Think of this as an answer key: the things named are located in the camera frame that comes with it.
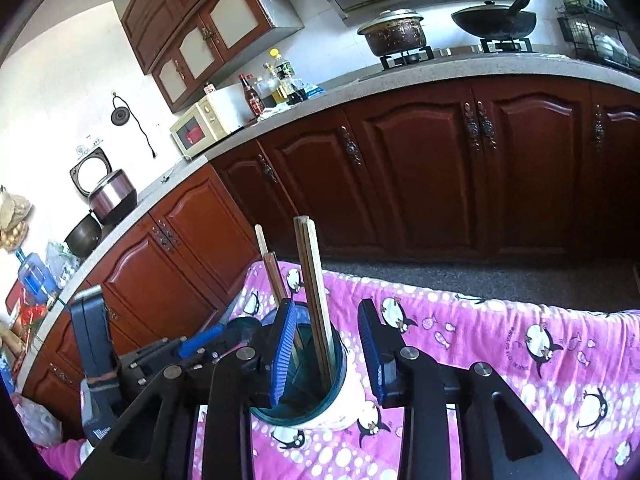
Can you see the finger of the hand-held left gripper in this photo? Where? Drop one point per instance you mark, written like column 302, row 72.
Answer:
column 205, row 341

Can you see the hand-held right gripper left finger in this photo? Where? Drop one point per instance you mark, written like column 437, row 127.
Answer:
column 282, row 355

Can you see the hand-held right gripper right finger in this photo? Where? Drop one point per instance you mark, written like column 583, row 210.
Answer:
column 374, row 360

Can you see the tan brown chopstick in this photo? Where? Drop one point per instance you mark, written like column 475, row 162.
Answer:
column 309, row 280
column 320, row 305

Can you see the blue-rimmed white cup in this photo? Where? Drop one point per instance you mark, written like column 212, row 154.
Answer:
column 330, row 410

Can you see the reddish brown chopstick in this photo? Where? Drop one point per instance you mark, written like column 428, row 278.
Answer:
column 275, row 280

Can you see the light bamboo chopstick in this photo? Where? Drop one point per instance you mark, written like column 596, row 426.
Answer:
column 261, row 242

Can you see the person's left forearm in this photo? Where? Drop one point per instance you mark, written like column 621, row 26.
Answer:
column 60, row 460

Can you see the clear plastic bag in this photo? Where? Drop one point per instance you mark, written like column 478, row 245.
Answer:
column 62, row 262

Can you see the blue water jug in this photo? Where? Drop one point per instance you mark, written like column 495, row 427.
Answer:
column 35, row 277

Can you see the white plastic bag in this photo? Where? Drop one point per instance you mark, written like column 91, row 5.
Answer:
column 37, row 420

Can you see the dark metal pot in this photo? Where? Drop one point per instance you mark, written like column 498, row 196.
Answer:
column 82, row 237

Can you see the pink penguin blanket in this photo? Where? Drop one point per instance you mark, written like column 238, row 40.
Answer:
column 500, row 410

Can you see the bag of garlic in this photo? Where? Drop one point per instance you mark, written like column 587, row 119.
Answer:
column 12, row 220

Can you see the rice cooker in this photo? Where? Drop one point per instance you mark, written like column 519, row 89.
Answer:
column 110, row 195

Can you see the brown wooden base cabinets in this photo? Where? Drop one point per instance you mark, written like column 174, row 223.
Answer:
column 415, row 170

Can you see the cream microwave oven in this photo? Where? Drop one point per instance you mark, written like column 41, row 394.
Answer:
column 205, row 125

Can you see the dark brown sauce bottle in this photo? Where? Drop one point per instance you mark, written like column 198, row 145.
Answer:
column 252, row 100

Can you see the yellow oil bottle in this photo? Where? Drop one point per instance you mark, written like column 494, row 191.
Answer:
column 270, row 85

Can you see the yellow-capped oil bottle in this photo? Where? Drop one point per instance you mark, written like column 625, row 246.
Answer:
column 282, row 72

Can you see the grey kitchen countertop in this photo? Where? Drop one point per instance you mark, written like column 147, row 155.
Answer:
column 400, row 76

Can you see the gas stove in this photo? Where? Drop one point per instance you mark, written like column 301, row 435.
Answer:
column 450, row 52

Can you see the brown cooking pot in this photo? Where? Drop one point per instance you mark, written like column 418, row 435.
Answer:
column 395, row 35

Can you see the black wok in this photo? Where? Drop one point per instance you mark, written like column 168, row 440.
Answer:
column 492, row 22

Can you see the black dish rack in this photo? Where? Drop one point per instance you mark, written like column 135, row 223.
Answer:
column 595, row 35

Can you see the brown wooden wall cabinets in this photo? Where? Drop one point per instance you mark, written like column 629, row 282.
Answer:
column 200, row 25

